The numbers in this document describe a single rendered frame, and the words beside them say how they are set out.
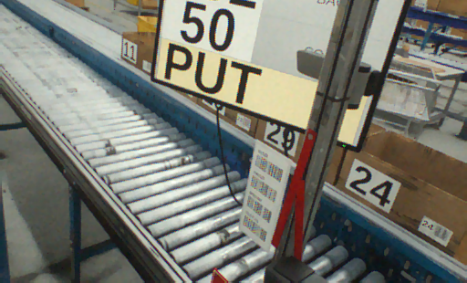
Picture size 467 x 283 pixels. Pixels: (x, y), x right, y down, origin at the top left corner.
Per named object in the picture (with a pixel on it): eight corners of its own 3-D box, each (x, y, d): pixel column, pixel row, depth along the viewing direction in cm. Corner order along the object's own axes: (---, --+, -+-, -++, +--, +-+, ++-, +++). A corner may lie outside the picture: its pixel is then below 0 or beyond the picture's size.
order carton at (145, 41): (119, 59, 231) (120, 31, 225) (160, 57, 251) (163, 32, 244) (154, 79, 206) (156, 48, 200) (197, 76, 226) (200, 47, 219)
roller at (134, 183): (108, 203, 132) (102, 192, 135) (221, 169, 167) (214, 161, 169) (110, 193, 129) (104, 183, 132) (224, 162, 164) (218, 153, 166)
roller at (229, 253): (178, 266, 102) (187, 282, 100) (298, 208, 136) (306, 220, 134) (172, 274, 105) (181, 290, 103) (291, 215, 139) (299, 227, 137)
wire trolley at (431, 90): (343, 141, 401) (373, 45, 361) (399, 158, 384) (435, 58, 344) (325, 185, 309) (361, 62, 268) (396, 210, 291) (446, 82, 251)
